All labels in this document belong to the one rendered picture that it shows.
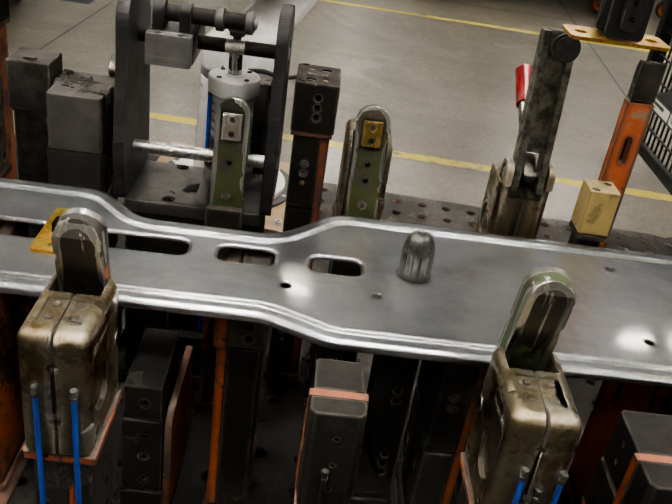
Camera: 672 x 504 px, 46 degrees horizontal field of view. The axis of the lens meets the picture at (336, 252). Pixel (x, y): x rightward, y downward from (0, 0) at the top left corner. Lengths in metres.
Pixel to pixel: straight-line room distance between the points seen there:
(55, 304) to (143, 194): 0.35
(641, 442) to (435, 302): 0.21
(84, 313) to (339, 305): 0.23
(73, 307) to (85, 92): 0.36
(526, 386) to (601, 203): 0.35
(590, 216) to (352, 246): 0.27
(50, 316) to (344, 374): 0.23
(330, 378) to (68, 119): 0.44
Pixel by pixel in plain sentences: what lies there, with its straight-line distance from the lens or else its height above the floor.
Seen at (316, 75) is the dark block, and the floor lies 1.12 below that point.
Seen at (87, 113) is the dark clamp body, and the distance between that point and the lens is 0.92.
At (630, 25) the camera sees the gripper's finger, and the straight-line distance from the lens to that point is 0.70.
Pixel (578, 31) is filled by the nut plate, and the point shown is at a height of 1.25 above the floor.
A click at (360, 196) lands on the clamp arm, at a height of 1.01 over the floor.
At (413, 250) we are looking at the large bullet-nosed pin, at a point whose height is 1.03.
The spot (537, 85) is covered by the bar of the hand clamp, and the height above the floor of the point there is 1.16.
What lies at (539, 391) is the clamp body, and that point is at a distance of 0.60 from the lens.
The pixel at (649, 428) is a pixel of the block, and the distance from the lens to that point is 0.72.
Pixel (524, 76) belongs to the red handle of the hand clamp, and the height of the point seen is 1.14.
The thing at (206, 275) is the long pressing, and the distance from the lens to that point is 0.74.
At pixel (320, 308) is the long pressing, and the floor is 1.00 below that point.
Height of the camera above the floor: 1.40
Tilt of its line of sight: 30 degrees down
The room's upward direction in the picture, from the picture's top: 9 degrees clockwise
